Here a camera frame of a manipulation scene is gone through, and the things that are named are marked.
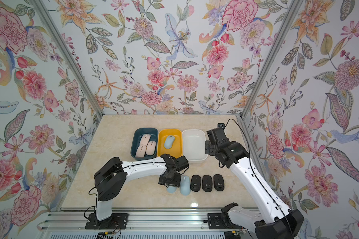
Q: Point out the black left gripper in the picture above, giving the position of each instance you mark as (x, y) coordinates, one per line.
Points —
(177, 182)

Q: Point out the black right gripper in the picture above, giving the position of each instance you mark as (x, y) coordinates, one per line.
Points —
(209, 149)

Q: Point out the light blue mouse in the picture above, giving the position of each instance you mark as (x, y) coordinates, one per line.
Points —
(185, 185)
(169, 141)
(171, 189)

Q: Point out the pink mouse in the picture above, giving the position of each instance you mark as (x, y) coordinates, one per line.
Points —
(141, 151)
(151, 148)
(145, 139)

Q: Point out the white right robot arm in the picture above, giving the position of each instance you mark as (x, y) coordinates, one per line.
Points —
(274, 219)

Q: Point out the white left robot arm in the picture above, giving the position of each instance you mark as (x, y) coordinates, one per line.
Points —
(110, 178)

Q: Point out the white storage box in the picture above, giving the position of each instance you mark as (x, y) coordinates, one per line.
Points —
(193, 145)

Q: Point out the yellow storage box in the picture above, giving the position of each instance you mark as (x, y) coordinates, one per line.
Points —
(176, 150)

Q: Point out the dark teal storage box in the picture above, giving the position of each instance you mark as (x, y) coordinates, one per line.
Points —
(136, 141)

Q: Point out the black mouse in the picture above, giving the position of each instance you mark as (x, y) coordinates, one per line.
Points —
(218, 182)
(195, 183)
(207, 184)

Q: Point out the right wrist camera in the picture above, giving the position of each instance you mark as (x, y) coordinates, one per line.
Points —
(217, 136)

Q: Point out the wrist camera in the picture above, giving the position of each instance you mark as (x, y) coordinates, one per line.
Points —
(217, 136)
(181, 163)

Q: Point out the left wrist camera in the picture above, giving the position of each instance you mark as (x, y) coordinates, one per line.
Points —
(181, 163)

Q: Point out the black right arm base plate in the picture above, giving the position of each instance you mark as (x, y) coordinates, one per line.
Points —
(216, 222)

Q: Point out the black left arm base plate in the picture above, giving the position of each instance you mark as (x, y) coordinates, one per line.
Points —
(115, 222)

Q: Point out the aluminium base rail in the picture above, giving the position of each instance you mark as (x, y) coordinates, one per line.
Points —
(141, 223)

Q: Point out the left aluminium corner post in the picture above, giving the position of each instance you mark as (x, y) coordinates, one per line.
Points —
(57, 38)

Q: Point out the aluminium corner post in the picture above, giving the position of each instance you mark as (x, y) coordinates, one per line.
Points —
(278, 42)
(57, 38)

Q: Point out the right aluminium corner post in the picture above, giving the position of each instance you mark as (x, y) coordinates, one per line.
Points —
(278, 42)

